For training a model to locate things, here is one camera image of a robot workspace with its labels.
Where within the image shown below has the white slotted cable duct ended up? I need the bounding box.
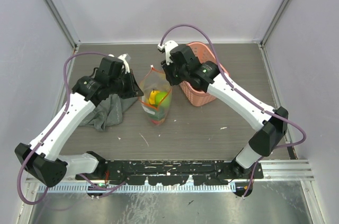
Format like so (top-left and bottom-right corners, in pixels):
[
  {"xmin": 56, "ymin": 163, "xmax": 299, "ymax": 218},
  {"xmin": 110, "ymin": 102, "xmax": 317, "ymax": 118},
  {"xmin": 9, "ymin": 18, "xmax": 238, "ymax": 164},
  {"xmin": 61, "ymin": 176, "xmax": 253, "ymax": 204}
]
[{"xmin": 48, "ymin": 183, "xmax": 236, "ymax": 193}]

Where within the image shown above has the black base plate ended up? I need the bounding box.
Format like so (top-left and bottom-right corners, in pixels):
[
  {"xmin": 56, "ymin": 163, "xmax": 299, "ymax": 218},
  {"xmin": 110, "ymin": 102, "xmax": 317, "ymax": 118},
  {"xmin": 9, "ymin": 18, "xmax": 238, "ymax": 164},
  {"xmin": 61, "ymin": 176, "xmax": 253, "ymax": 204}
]
[{"xmin": 85, "ymin": 160, "xmax": 252, "ymax": 186}]

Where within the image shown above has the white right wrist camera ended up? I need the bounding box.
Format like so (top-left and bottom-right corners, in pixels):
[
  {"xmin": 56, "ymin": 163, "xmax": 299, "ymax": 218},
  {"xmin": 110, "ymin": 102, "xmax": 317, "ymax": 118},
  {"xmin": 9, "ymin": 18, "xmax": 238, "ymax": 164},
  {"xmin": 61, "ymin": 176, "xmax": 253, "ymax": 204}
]
[{"xmin": 157, "ymin": 40, "xmax": 178, "ymax": 65}]

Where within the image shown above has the yellow pear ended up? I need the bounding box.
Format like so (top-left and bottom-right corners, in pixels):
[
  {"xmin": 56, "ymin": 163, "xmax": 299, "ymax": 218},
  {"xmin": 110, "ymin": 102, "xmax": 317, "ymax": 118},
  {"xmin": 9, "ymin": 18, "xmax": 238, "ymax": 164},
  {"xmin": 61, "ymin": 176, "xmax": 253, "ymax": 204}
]
[{"xmin": 148, "ymin": 89, "xmax": 160, "ymax": 105}]

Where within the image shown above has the clear zip bag orange zipper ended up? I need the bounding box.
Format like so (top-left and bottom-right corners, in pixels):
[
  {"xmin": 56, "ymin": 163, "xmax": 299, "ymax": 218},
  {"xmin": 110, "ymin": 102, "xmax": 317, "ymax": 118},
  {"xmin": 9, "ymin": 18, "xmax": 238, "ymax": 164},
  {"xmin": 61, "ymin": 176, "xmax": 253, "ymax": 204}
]
[{"xmin": 139, "ymin": 65, "xmax": 172, "ymax": 126}]

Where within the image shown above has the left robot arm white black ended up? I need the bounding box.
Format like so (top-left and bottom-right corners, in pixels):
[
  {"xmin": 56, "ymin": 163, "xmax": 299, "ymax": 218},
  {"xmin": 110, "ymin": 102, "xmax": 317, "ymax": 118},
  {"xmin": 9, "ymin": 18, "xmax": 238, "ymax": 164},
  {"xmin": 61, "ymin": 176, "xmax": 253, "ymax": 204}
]
[{"xmin": 15, "ymin": 53, "xmax": 143, "ymax": 187}]

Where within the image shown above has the pink plastic basket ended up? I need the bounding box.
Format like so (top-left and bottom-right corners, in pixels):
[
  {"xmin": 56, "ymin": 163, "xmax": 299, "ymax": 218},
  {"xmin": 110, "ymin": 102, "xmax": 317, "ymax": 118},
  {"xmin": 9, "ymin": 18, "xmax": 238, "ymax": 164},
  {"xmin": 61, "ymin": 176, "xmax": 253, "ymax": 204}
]
[{"xmin": 180, "ymin": 42, "xmax": 217, "ymax": 107}]

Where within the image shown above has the green apple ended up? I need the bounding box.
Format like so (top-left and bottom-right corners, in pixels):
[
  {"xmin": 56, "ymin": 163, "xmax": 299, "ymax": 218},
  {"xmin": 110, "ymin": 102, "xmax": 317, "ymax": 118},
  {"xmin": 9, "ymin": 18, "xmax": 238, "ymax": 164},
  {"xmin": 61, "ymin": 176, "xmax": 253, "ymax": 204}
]
[{"xmin": 155, "ymin": 92, "xmax": 171, "ymax": 109}]

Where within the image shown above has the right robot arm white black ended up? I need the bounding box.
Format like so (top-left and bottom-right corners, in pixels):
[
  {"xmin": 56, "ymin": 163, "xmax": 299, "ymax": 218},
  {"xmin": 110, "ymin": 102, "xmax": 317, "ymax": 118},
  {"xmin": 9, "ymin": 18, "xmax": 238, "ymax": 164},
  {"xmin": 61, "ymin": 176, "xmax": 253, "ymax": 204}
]
[{"xmin": 157, "ymin": 41, "xmax": 288, "ymax": 178}]

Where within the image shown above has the grey cloth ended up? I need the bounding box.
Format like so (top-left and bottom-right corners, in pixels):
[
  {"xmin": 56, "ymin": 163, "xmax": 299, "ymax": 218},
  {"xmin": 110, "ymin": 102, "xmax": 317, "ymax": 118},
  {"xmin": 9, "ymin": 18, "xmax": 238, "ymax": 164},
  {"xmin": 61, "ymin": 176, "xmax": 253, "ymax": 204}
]
[{"xmin": 79, "ymin": 94, "xmax": 138, "ymax": 132}]

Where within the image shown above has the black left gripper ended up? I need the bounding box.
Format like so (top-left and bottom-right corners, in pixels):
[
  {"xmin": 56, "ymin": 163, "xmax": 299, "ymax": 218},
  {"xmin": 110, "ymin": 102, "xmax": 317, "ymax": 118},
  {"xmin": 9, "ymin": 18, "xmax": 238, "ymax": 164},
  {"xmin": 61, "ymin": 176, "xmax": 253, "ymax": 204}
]
[{"xmin": 109, "ymin": 69, "xmax": 143, "ymax": 99}]

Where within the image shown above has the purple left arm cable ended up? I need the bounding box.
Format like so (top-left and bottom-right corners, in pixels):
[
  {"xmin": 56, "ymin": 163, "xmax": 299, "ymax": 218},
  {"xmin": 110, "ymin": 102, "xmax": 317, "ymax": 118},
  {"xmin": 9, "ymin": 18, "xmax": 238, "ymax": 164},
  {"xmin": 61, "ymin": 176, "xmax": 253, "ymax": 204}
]
[{"xmin": 17, "ymin": 51, "xmax": 128, "ymax": 205}]

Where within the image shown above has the dark green lime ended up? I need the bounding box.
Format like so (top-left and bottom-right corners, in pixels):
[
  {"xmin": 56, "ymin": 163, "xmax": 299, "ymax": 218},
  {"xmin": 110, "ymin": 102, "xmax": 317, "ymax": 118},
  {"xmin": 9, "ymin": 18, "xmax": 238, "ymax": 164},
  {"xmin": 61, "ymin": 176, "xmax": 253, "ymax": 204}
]
[{"xmin": 148, "ymin": 109, "xmax": 166, "ymax": 121}]

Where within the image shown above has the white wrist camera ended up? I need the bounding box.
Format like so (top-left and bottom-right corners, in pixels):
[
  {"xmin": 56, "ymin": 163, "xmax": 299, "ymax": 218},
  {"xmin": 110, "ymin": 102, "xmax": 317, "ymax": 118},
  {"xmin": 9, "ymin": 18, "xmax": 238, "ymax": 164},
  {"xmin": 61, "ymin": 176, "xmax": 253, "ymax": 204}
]
[
  {"xmin": 157, "ymin": 40, "xmax": 178, "ymax": 65},
  {"xmin": 118, "ymin": 53, "xmax": 131, "ymax": 74}
]

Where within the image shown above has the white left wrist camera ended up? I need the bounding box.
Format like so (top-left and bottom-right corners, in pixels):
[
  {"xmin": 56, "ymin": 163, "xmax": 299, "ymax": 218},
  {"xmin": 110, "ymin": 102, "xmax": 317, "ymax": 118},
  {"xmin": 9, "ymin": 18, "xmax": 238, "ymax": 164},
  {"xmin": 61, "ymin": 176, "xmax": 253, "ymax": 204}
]
[{"xmin": 118, "ymin": 53, "xmax": 131, "ymax": 74}]

